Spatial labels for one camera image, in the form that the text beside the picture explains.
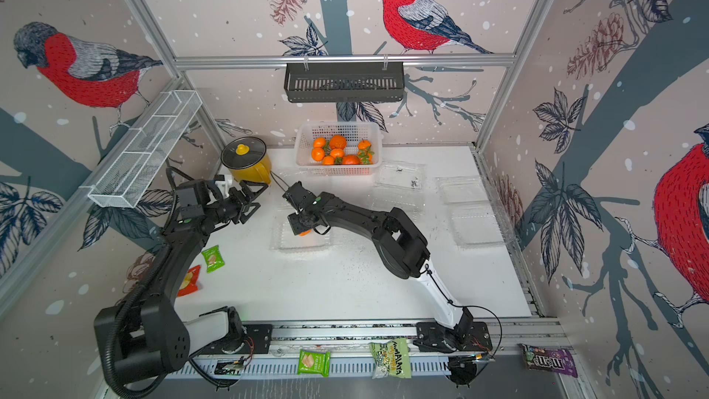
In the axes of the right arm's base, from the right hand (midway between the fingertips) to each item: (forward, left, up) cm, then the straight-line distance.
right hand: (299, 219), depth 92 cm
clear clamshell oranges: (-5, +5, -5) cm, 9 cm away
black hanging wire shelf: (+48, -15, +23) cm, 55 cm away
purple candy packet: (-36, -73, -4) cm, 82 cm away
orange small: (-8, -4, +4) cm, 9 cm away
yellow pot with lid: (+24, +25, +4) cm, 35 cm away
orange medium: (+37, -10, +2) cm, 38 cm away
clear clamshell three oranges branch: (+20, -36, -5) cm, 41 cm away
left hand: (+1, +7, +16) cm, 17 cm away
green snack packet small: (-39, -10, -5) cm, 41 cm away
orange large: (+27, -16, +1) cm, 31 cm away
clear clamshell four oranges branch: (+5, -62, -7) cm, 62 cm away
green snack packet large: (-37, -31, -5) cm, 49 cm away
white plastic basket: (+44, -16, +2) cm, 46 cm away
